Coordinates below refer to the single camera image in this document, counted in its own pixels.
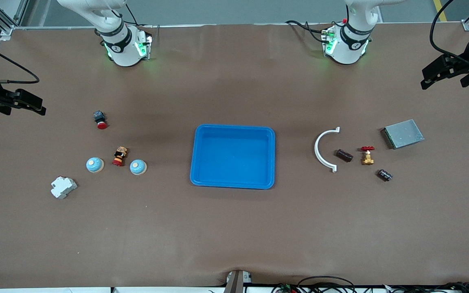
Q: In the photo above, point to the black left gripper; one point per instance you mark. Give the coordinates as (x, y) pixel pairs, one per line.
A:
(465, 67)

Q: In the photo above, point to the blue call bell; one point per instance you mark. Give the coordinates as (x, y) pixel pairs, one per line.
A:
(138, 167)
(95, 165)

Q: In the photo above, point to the dark brown electrolytic capacitor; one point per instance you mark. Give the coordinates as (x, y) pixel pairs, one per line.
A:
(384, 175)
(344, 155)

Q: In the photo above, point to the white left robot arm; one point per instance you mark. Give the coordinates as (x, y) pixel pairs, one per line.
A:
(346, 44)

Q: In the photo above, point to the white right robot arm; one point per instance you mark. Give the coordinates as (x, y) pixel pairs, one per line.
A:
(122, 44)

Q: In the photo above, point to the blue plastic tray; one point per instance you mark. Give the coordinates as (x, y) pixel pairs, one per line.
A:
(234, 158)

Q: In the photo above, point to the silver metal electronics module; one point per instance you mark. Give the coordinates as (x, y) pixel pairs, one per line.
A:
(403, 133)

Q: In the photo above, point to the white circuit breaker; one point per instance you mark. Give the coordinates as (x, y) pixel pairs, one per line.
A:
(63, 187)

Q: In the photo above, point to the red emergency stop yellow collar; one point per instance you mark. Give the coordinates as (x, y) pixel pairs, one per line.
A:
(119, 156)

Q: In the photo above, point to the brown table mat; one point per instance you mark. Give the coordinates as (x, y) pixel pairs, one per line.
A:
(234, 228)

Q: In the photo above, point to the red button black switch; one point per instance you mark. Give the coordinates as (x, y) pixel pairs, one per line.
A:
(100, 120)

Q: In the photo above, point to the grey metal table bracket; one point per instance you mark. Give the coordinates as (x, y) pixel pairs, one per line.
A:
(236, 281)

